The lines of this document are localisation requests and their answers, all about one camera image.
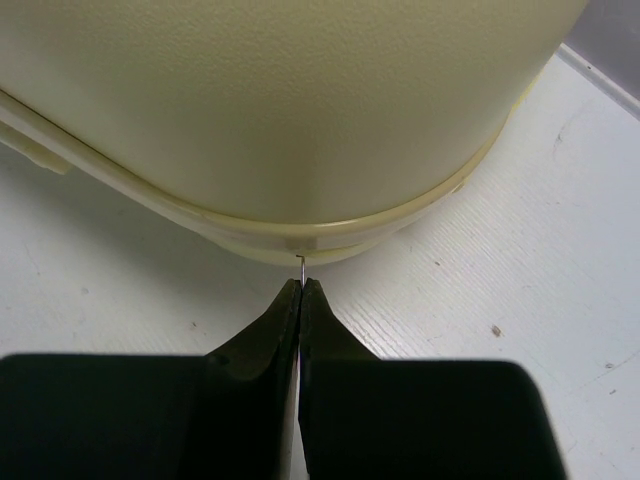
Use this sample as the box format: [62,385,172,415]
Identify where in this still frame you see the yellow suitcase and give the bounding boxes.
[1,1,585,265]

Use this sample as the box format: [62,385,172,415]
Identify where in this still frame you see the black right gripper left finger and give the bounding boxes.
[1,280,302,479]

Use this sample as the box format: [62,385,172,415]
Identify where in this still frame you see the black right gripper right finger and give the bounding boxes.
[299,280,563,479]

